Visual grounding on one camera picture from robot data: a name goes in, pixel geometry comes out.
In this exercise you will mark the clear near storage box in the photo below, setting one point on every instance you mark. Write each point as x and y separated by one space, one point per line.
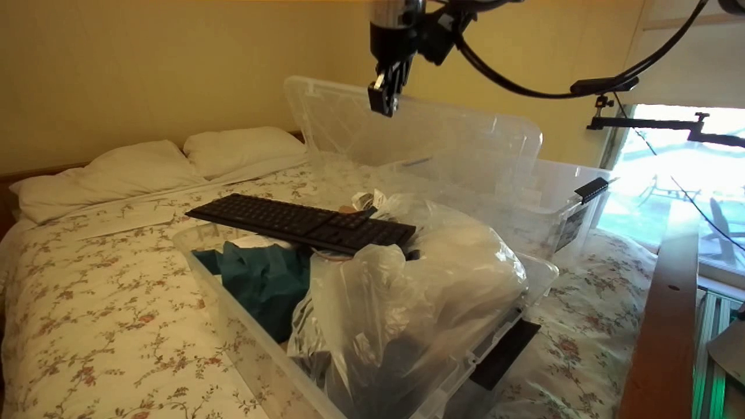
235 322

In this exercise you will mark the teal cloth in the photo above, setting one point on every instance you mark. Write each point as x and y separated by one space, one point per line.
268 283

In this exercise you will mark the clear plastic box lid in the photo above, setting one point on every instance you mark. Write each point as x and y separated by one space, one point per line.
426 147

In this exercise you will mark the black keyboard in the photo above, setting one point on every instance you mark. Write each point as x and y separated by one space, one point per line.
321 230

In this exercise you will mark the left white pillow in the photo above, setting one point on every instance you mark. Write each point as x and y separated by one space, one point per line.
116 173

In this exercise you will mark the right white pillow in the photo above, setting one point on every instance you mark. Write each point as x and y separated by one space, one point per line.
222 153

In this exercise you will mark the clear storage box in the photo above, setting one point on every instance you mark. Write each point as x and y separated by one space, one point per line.
235 322
527 201

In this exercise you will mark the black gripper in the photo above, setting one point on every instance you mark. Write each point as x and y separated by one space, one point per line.
394 53

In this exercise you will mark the floral bed sheet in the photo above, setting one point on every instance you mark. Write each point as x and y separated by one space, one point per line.
105 319

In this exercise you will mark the clear plastic bag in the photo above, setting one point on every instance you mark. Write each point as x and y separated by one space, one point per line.
380 331

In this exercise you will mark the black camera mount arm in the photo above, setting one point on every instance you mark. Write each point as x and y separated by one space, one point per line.
694 130

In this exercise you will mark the black far box latch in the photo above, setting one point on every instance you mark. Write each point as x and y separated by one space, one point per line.
592 190

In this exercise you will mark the wooden bed footboard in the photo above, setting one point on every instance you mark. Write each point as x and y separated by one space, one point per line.
659 381

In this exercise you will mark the white pillow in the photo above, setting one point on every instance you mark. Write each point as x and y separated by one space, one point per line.
116 173
222 153

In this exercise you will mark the black box latch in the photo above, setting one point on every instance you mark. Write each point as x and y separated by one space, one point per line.
592 190
503 354

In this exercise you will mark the clear far storage box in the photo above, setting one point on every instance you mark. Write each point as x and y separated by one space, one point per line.
527 201

